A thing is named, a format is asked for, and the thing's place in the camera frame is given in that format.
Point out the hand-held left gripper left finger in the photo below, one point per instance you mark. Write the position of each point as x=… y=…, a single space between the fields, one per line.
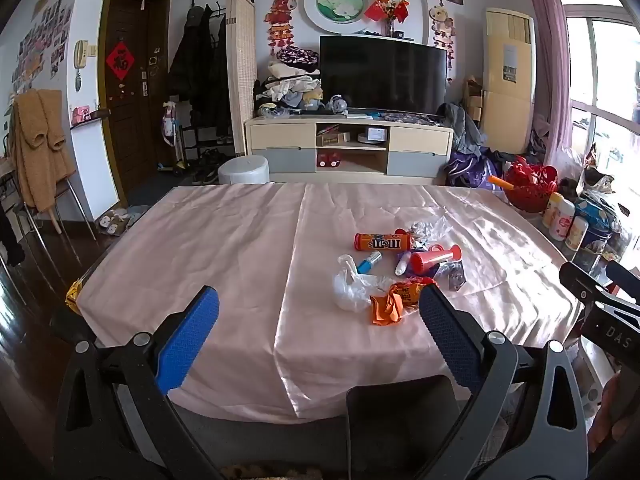
x=187 y=340

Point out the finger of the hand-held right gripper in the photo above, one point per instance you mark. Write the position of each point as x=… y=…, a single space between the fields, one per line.
x=580 y=282
x=625 y=280

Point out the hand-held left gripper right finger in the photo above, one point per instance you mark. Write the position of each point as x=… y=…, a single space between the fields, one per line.
x=445 y=330

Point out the orange brown snack wrapper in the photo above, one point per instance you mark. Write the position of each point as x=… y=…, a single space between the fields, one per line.
x=406 y=292

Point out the red plastic tube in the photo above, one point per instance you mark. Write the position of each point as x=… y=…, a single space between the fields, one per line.
x=427 y=260

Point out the small white bottle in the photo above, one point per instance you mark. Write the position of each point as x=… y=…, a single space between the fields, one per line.
x=402 y=265

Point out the clear plastic bag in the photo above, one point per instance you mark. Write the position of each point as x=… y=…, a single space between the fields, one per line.
x=352 y=290

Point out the small blue bottle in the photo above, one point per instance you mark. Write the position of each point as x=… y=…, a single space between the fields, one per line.
x=370 y=261

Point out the silver foil wrapper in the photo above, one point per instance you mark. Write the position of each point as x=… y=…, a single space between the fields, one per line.
x=426 y=230

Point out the orange candy tube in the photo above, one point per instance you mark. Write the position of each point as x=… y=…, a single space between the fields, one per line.
x=382 y=242

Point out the person's right hand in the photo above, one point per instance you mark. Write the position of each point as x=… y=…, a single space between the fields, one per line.
x=605 y=410

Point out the white bottle yellow label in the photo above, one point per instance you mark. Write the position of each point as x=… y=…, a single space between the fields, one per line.
x=576 y=234

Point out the blue tin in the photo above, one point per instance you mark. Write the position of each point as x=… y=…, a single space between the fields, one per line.
x=595 y=230

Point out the pink tablecloth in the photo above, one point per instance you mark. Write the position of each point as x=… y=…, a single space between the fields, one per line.
x=225 y=260

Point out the red plastic basket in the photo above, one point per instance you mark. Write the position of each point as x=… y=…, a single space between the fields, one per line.
x=530 y=190

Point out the yellow snack bag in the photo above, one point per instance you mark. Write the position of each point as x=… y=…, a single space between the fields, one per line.
x=73 y=295

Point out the slippers on floor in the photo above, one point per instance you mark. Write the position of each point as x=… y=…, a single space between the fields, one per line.
x=117 y=220

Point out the purple bag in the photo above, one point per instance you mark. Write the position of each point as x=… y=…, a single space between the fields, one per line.
x=470 y=170

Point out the cream standing air conditioner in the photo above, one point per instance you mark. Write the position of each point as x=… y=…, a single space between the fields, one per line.
x=505 y=110

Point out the window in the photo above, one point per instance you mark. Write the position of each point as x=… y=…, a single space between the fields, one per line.
x=605 y=85

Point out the grey clothes heap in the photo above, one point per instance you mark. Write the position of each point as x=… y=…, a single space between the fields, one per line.
x=462 y=125

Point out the red slippers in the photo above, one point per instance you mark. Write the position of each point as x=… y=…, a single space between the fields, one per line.
x=328 y=160

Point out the small white box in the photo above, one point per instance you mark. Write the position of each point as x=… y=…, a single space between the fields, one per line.
x=376 y=134

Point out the cardboard boxes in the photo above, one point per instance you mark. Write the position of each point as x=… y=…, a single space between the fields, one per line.
x=472 y=100

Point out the pink children's bag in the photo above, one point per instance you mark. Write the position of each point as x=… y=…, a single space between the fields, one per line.
x=170 y=122

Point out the dark brown door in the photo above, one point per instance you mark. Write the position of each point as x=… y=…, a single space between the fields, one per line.
x=130 y=125

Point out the cream grey television cabinet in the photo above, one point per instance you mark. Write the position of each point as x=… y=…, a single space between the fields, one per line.
x=280 y=135

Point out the brown fleece coat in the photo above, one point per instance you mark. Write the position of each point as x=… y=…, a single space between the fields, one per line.
x=40 y=150

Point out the pink curtain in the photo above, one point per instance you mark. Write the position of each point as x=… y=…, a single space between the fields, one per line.
x=547 y=35

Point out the beige woven folding screen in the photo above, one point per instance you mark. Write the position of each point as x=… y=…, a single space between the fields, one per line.
x=242 y=85

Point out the black television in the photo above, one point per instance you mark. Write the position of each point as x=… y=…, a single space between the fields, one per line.
x=382 y=72

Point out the pile of clothes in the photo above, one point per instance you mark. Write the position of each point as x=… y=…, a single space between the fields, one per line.
x=290 y=85

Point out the dark hanging coats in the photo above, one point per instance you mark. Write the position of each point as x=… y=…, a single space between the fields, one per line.
x=200 y=60

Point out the red diamond door sign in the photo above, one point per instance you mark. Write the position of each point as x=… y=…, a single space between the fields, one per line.
x=120 y=61

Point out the hanging bear decoration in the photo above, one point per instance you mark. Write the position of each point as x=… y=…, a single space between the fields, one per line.
x=442 y=27

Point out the white intercom phone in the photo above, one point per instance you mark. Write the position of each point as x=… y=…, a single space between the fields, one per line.
x=81 y=55

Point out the sunflower and red flower decoration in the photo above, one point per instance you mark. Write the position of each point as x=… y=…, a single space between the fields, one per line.
x=387 y=10

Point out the red fish hanging decoration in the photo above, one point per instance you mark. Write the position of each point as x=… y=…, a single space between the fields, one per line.
x=280 y=20

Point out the metal frame chair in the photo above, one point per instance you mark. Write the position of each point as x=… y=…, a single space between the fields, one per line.
x=75 y=200

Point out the group of wall photos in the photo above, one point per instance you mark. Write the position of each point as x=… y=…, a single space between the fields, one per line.
x=42 y=45

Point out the round white wall art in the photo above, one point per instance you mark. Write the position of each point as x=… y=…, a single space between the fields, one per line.
x=342 y=2

